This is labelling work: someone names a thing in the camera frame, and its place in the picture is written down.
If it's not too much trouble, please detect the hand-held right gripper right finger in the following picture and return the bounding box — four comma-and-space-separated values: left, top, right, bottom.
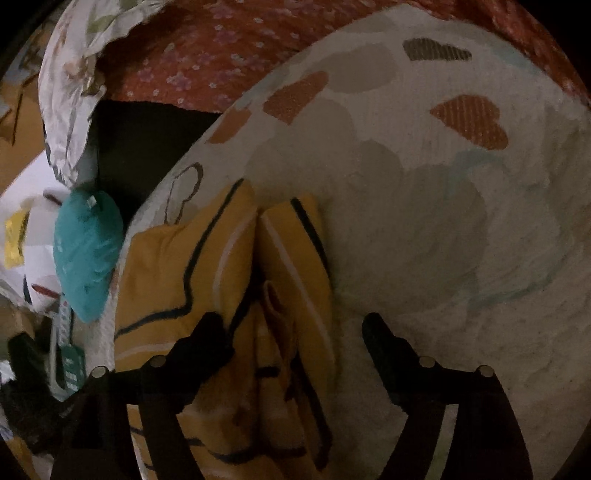
361, 312, 535, 480

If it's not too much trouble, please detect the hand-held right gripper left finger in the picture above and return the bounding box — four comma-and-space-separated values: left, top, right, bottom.
48, 311, 235, 480

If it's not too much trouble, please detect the yellow striped sweater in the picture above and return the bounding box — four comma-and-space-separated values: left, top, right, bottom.
113, 178, 338, 480

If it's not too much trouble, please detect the green package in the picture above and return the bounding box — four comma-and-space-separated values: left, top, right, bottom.
61, 345, 87, 401

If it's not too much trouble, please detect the white perforated strip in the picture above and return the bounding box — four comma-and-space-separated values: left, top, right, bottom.
51, 295, 75, 391

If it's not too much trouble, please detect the teal pillow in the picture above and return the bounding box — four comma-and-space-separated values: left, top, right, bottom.
53, 188, 124, 323

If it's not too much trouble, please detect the dark object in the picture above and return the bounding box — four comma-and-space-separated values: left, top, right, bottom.
0, 330, 65, 455

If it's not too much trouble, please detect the white printed packaging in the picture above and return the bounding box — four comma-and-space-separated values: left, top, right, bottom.
0, 150, 70, 324

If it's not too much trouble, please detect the dark cloth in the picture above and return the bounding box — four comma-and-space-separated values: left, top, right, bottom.
85, 98, 221, 221

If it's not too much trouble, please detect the yellow packet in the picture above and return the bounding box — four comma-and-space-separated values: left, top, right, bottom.
4, 209, 29, 269

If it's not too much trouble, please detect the brown cardboard box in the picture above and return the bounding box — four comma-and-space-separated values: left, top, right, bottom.
0, 44, 54, 195

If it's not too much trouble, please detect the red floral bedsheet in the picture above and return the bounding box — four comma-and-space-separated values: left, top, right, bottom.
99, 0, 591, 116

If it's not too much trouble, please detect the white floral pillow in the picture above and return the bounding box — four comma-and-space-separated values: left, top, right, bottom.
38, 0, 169, 190

